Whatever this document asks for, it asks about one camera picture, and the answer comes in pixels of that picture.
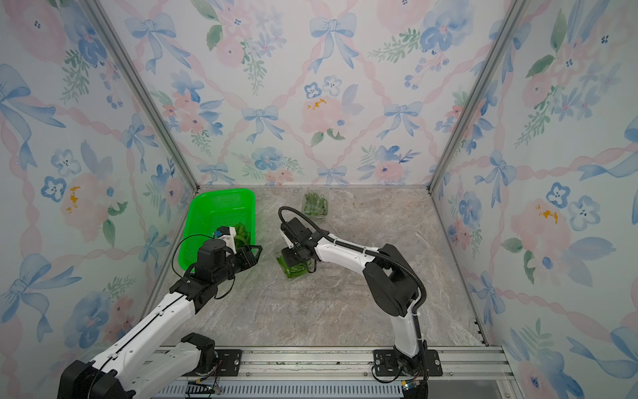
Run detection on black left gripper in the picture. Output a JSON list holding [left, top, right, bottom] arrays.
[[216, 243, 263, 285]]

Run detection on clear pepper container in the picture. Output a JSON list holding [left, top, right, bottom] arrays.
[[277, 254, 316, 279], [302, 191, 328, 218]]

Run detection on green plastic basket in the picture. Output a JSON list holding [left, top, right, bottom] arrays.
[[178, 189, 256, 270]]

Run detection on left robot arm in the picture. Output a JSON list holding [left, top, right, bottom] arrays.
[[57, 239, 263, 398]]

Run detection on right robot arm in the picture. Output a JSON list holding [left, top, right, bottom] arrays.
[[283, 235, 425, 359]]

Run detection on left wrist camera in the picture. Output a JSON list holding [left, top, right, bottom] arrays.
[[194, 226, 236, 282]]

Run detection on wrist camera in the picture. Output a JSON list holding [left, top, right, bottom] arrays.
[[281, 218, 312, 247], [194, 226, 236, 282]]

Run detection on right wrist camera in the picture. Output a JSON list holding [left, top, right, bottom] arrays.
[[281, 218, 312, 247]]

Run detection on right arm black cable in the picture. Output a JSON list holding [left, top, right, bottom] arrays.
[[277, 205, 428, 315]]

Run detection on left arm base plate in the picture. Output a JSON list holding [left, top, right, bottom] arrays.
[[187, 348, 243, 377]]

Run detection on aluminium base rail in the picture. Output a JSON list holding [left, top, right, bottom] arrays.
[[150, 346, 518, 397]]

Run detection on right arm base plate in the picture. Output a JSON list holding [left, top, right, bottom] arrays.
[[372, 348, 444, 377]]

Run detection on aluminium corner post left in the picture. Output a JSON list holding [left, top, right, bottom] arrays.
[[80, 0, 199, 193]]

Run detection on aluminium corner post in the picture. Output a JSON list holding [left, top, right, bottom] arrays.
[[80, 0, 199, 193], [428, 0, 529, 197]]

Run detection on aluminium corner post right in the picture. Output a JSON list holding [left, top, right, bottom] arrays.
[[428, 0, 529, 197]]

